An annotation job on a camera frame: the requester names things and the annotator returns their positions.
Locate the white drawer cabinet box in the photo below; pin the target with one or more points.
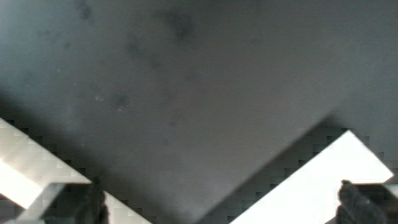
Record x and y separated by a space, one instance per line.
299 203

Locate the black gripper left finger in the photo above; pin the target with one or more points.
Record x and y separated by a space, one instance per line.
76 204

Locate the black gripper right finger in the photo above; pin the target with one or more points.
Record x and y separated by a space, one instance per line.
369 203

